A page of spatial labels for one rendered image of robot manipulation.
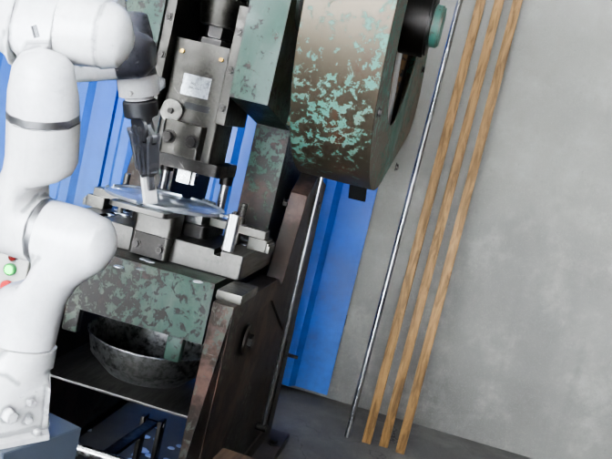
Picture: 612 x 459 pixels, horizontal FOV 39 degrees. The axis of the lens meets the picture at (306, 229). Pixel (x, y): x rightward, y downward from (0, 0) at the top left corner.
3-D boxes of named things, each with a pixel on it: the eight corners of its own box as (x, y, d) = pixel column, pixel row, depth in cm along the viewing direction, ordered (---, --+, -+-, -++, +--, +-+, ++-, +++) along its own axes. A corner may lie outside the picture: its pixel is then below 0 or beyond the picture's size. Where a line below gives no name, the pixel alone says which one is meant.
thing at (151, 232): (154, 271, 189) (167, 212, 188) (96, 255, 192) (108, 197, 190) (191, 257, 214) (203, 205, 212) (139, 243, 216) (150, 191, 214)
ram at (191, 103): (204, 165, 203) (230, 40, 199) (145, 149, 205) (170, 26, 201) (225, 163, 220) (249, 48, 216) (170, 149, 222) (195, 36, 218)
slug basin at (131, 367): (184, 410, 205) (193, 371, 204) (56, 371, 211) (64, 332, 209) (225, 373, 238) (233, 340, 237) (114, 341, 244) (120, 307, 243)
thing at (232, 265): (238, 281, 201) (244, 257, 201) (65, 233, 209) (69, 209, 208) (269, 264, 231) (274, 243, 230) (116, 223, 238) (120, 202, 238)
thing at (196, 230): (204, 239, 210) (207, 228, 210) (129, 219, 213) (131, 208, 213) (223, 233, 226) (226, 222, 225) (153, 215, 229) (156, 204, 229)
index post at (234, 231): (231, 252, 202) (239, 213, 201) (219, 249, 203) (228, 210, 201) (234, 251, 205) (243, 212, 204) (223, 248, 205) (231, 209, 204)
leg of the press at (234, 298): (197, 579, 192) (287, 189, 180) (149, 564, 194) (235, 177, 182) (287, 443, 282) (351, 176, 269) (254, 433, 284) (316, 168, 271)
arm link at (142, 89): (125, 78, 178) (127, 104, 179) (179, 71, 184) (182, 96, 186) (103, 72, 187) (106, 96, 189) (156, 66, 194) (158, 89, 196)
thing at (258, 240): (268, 253, 212) (277, 213, 210) (204, 237, 215) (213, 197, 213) (273, 250, 218) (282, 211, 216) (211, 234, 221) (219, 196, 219)
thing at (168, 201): (135, 185, 222) (135, 182, 222) (239, 212, 217) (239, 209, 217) (82, 189, 194) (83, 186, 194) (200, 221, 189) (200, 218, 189)
